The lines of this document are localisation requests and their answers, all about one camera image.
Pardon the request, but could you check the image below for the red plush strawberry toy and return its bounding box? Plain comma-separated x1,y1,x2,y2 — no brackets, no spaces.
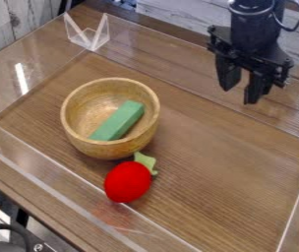
104,152,159,203

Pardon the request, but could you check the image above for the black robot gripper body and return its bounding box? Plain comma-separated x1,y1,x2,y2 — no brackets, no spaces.
207,0,295,87

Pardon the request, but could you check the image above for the brown wooden bowl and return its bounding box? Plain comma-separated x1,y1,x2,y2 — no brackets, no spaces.
58,77,161,160

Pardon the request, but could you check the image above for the black metal frame bracket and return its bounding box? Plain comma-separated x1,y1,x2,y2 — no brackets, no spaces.
9,210,58,252

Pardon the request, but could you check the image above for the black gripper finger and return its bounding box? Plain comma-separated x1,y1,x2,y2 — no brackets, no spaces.
244,68,272,104
215,55,242,92

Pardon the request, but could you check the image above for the green rectangular block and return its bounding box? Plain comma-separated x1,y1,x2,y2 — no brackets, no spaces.
89,100,144,141

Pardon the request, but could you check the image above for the clear acrylic tray enclosure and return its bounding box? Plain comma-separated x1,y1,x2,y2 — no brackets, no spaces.
0,9,299,252

